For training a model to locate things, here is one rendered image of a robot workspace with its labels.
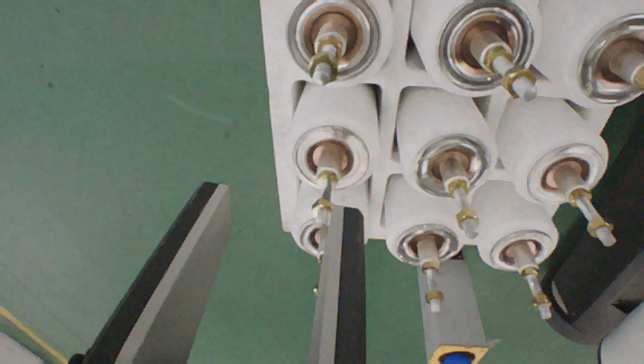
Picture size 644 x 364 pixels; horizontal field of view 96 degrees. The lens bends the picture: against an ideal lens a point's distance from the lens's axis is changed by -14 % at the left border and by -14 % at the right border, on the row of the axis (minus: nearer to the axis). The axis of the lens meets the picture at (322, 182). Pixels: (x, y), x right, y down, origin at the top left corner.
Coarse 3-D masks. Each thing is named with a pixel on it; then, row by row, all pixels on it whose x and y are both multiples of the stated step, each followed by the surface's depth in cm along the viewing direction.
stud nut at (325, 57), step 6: (318, 54) 19; (324, 54) 19; (330, 54) 19; (312, 60) 19; (318, 60) 19; (324, 60) 19; (330, 60) 19; (336, 60) 19; (312, 66) 19; (330, 66) 19; (336, 66) 19; (312, 72) 20; (336, 72) 19; (330, 78) 20; (336, 78) 20
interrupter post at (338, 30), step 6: (330, 24) 24; (336, 24) 24; (324, 30) 23; (330, 30) 23; (336, 30) 23; (342, 30) 24; (318, 36) 23; (324, 36) 23; (336, 36) 22; (342, 36) 23; (342, 42) 23; (342, 48) 23; (342, 54) 23
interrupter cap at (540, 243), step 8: (520, 232) 36; (528, 232) 36; (536, 232) 36; (544, 232) 36; (504, 240) 37; (512, 240) 37; (520, 240) 37; (528, 240) 37; (536, 240) 37; (544, 240) 37; (496, 248) 38; (504, 248) 38; (512, 248) 38; (536, 248) 38; (544, 248) 37; (552, 248) 37; (496, 256) 39; (504, 256) 39; (512, 256) 39; (536, 256) 38; (544, 256) 38; (496, 264) 40; (504, 264) 40; (512, 264) 40
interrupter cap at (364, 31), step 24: (312, 0) 23; (336, 0) 23; (360, 0) 23; (288, 24) 25; (312, 24) 25; (360, 24) 24; (288, 48) 26; (312, 48) 26; (360, 48) 25; (360, 72) 27
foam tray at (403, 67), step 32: (384, 64) 33; (416, 64) 35; (288, 96) 37; (384, 96) 35; (480, 96) 37; (544, 96) 33; (288, 128) 39; (384, 128) 38; (384, 160) 41; (288, 192) 46; (384, 192) 44; (288, 224) 50; (384, 224) 49
